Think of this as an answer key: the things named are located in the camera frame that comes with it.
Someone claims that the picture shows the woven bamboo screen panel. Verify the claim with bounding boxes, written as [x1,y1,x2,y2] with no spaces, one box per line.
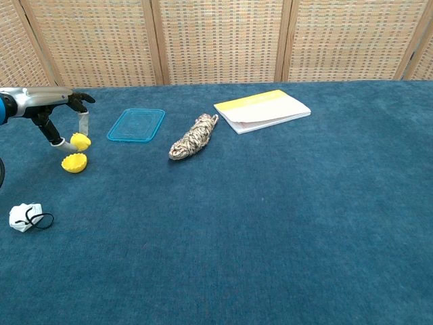
[0,0,64,89]
[141,0,295,85]
[273,0,433,82]
[13,0,170,89]
[402,20,433,81]

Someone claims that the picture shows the yellow scalloped cap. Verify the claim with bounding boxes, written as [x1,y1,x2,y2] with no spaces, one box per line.
[61,152,89,174]

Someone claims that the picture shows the small yellow object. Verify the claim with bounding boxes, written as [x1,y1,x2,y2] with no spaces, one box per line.
[70,132,92,152]

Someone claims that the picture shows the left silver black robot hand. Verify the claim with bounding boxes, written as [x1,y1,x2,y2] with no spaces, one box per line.
[6,87,97,152]

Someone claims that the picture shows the beige braided rope bundle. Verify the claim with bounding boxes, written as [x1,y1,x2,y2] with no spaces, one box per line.
[168,113,220,161]

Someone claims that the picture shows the blue transparent plastic lid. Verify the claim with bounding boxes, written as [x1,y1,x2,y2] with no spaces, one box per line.
[106,108,166,144]

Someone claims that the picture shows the blue carpet table mat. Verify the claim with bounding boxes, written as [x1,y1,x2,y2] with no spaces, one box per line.
[0,80,433,325]

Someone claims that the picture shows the crumpled white mask black strap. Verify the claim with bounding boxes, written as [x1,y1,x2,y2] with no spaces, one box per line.
[8,202,55,234]

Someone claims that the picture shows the yellow and white notebook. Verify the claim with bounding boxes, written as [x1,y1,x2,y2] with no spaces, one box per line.
[213,89,312,135]

